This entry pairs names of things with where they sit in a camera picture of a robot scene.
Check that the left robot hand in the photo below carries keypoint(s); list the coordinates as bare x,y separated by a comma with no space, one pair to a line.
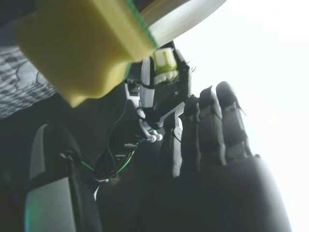
217,183

